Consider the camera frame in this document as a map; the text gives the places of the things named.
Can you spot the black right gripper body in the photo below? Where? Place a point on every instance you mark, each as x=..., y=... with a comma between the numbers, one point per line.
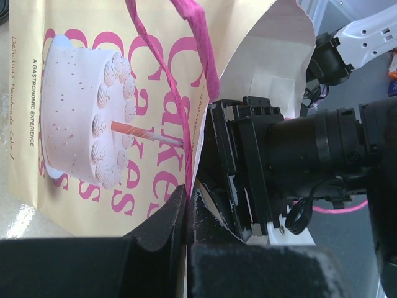
x=232, y=164

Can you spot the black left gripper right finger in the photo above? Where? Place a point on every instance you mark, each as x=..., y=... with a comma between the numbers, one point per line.
x=336, y=261

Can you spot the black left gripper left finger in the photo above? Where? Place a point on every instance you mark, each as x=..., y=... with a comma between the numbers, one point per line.
x=146, y=262

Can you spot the paper bag pink handles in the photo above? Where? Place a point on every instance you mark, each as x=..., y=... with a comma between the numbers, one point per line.
x=107, y=99

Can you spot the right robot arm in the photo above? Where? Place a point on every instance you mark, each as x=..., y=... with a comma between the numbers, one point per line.
x=332, y=156

